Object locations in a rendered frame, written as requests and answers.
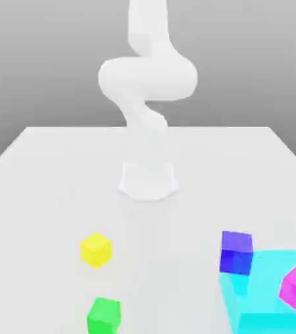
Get small yellow cube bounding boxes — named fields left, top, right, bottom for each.
left=80, top=232, right=113, bottom=269

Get small blue cube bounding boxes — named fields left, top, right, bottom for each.
left=218, top=230, right=254, bottom=277

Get small green cube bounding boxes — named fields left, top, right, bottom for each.
left=86, top=296, right=122, bottom=334

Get large cyan box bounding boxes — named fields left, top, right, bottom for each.
left=218, top=249, right=296, bottom=334

